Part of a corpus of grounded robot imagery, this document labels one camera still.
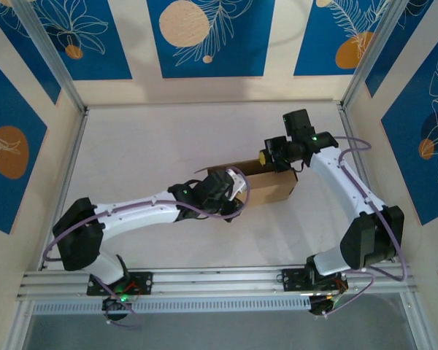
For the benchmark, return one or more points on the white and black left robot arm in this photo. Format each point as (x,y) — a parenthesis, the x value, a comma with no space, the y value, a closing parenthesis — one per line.
(138,215)

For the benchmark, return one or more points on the aluminium frame leg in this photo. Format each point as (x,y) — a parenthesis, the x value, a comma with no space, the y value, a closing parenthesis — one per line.
(20,328)
(414,328)

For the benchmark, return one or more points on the aluminium table side rail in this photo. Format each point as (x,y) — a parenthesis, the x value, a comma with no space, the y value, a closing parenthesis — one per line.
(345,116)
(70,164)

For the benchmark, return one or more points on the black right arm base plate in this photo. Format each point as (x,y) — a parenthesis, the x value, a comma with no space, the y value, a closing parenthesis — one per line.
(292,280)

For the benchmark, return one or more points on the slanted aluminium frame post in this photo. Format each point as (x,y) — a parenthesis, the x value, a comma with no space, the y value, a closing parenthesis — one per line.
(53,54)
(382,47)

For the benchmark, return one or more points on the horizontal aluminium mounting rail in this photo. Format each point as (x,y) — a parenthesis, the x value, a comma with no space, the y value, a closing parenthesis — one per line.
(219,280)

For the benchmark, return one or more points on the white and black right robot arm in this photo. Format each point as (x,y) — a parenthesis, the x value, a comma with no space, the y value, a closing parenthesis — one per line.
(332,175)

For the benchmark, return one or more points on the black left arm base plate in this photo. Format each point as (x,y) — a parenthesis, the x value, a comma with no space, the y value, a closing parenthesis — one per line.
(144,282)

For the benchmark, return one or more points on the black controller board with LED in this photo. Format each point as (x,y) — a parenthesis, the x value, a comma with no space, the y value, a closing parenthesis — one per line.
(321,306)
(117,304)

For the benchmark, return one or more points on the brown cardboard paper box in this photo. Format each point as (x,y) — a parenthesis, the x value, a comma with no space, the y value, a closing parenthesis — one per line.
(270,189)

